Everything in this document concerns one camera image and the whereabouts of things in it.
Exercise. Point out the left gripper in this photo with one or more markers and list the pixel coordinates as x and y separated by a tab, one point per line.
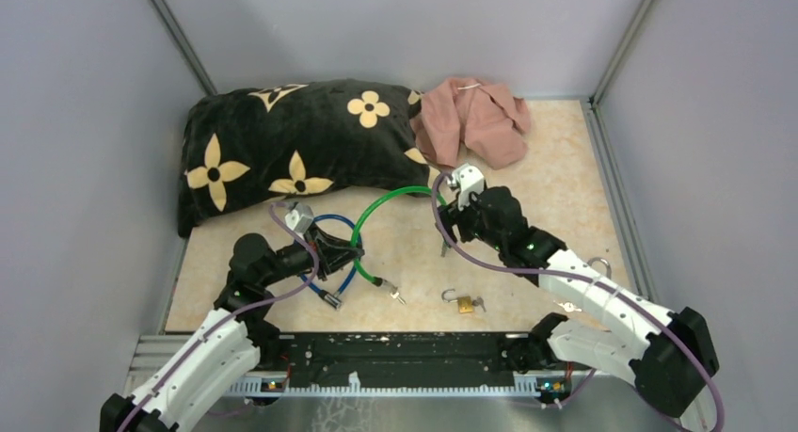
341	254

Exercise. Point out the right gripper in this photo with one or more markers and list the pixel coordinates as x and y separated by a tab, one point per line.
451	215

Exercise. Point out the green cable lock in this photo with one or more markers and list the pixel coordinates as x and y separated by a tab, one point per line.
378	282

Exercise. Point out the pink cloth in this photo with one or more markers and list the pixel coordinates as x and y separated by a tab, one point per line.
466	112

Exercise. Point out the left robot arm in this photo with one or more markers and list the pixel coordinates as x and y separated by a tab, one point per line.
234	337

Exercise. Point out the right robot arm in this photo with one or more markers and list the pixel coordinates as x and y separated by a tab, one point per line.
668	357

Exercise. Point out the small brass padlock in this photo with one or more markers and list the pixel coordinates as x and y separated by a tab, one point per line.
465	304

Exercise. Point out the silver keys by padlock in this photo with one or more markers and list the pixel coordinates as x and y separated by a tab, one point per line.
567	307

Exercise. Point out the black floral pillow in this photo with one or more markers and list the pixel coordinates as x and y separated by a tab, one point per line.
252	145

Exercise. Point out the large brass padlock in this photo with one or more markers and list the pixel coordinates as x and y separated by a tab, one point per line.
599	262

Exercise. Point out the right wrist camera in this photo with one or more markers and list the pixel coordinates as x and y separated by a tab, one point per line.
466	181

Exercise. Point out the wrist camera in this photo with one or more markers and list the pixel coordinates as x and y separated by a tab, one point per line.
466	181
299	218

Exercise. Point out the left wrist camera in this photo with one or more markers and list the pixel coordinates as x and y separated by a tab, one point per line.
299	218

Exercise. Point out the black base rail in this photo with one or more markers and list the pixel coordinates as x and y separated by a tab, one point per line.
407	360

